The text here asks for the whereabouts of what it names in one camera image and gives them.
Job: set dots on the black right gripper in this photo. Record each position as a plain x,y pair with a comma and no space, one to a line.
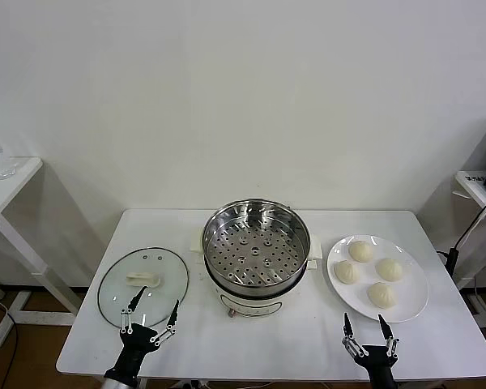
378,364

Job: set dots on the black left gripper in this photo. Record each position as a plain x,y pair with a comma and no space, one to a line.
135,338

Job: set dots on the white side table with glassware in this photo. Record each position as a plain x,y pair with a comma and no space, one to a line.
8,194

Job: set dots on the white round plate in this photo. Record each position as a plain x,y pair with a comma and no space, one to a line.
405,300

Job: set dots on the clear glass bowl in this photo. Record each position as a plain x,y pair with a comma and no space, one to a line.
4,170

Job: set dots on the perforated stainless steamer basket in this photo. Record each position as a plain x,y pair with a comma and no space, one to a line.
255,251

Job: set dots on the white steamed baozi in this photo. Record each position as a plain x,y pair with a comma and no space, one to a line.
360,251
382,295
347,272
389,269

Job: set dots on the white electric cooker base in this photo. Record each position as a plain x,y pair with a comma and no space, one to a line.
251,304

